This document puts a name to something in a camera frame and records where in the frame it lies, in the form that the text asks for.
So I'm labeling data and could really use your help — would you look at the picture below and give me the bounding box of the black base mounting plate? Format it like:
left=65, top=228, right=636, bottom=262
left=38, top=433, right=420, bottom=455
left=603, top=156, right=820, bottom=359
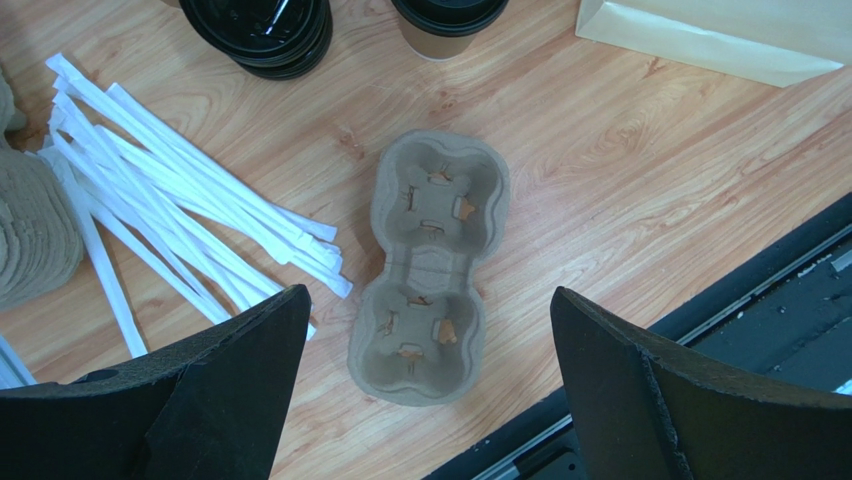
left=434, top=197, right=851, bottom=479

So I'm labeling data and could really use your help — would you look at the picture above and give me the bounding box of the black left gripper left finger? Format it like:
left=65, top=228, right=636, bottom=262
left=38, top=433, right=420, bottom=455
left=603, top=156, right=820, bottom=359
left=1, top=285, right=312, bottom=479

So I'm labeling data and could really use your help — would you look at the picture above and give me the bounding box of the stack of black lids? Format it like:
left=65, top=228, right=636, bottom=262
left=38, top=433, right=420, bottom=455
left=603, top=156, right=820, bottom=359
left=179, top=0, right=333, bottom=80

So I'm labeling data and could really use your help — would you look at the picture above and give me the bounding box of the single paper cup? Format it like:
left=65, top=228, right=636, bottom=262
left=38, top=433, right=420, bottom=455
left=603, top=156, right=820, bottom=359
left=399, top=17, right=476, bottom=61

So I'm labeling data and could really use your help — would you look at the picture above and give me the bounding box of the single cardboard cup carrier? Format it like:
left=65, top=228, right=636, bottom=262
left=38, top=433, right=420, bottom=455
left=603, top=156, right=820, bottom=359
left=348, top=130, right=510, bottom=407

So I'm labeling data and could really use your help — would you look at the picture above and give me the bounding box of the cardboard cup carrier stack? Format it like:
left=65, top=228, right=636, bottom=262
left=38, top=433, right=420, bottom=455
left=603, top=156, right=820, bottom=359
left=1, top=78, right=84, bottom=312

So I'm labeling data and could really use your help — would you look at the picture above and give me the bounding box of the brown paper bag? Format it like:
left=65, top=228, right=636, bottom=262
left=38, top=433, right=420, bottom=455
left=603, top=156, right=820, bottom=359
left=575, top=0, right=851, bottom=87

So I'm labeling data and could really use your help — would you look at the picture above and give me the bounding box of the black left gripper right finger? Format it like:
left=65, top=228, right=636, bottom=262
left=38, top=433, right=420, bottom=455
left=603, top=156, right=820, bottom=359
left=550, top=287, right=851, bottom=479

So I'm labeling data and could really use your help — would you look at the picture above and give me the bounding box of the pile of wrapped straws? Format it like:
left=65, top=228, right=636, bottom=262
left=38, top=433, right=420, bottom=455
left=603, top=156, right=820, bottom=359
left=24, top=54, right=353, bottom=358

